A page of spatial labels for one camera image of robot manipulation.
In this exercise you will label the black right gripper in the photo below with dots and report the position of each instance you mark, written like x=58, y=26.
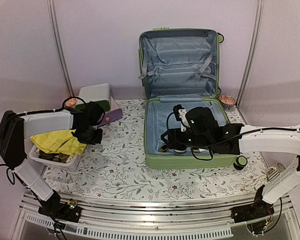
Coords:
x=175, y=141

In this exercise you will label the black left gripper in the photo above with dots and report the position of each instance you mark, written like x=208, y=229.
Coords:
x=98, y=139

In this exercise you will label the yellow garment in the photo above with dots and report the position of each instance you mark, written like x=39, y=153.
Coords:
x=60, y=141

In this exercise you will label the purple drawer box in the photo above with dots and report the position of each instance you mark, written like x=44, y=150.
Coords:
x=112, y=116

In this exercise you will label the yellow black plaid cloth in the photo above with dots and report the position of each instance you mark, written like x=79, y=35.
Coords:
x=55, y=157

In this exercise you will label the white green drawer box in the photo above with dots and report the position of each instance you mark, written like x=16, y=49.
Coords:
x=100, y=93

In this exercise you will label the white perforated plastic basket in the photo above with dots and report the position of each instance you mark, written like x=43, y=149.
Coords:
x=71, y=165

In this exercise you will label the green hard-shell suitcase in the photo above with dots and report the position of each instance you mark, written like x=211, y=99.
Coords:
x=181, y=67

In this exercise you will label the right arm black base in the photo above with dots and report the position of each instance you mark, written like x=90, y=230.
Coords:
x=255, y=210

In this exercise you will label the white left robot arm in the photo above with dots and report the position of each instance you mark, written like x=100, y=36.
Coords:
x=16, y=127

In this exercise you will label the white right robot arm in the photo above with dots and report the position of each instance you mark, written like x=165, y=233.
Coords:
x=200, y=130

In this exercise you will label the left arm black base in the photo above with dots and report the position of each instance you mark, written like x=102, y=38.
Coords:
x=55, y=209

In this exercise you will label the black lidded round jar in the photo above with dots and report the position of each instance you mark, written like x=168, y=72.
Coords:
x=181, y=150

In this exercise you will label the floral white table mat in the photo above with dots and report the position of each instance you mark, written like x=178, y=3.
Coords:
x=116, y=169

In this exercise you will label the white ribbed round object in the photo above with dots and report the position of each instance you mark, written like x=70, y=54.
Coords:
x=274, y=171

